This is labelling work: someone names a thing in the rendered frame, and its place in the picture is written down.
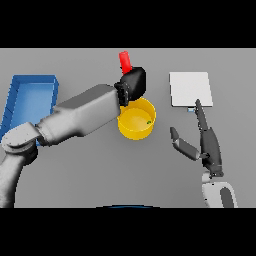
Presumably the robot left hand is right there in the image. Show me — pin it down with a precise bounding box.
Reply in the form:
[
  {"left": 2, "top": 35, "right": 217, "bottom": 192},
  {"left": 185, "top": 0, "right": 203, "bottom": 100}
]
[{"left": 113, "top": 66, "right": 147, "bottom": 107}]

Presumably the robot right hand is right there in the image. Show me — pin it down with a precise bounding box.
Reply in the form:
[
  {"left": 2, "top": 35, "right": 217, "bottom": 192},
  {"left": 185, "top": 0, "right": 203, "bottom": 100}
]
[{"left": 169, "top": 98, "right": 225, "bottom": 178}]

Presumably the red beaker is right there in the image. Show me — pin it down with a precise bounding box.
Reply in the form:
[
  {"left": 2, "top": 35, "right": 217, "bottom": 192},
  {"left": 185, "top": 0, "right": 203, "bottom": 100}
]
[{"left": 118, "top": 50, "right": 134, "bottom": 75}]

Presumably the yellow bowl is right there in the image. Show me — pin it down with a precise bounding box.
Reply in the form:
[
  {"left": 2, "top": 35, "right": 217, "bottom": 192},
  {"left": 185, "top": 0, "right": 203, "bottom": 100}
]
[{"left": 117, "top": 96, "right": 157, "bottom": 141}]

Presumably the pale square scale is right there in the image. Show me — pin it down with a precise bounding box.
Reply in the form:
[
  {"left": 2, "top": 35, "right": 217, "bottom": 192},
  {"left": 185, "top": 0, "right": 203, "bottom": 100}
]
[{"left": 168, "top": 71, "right": 214, "bottom": 112}]

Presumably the blue tray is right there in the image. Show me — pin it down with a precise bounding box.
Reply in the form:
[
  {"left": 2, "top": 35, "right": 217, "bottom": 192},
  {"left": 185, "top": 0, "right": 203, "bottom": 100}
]
[{"left": 0, "top": 74, "right": 60, "bottom": 147}]

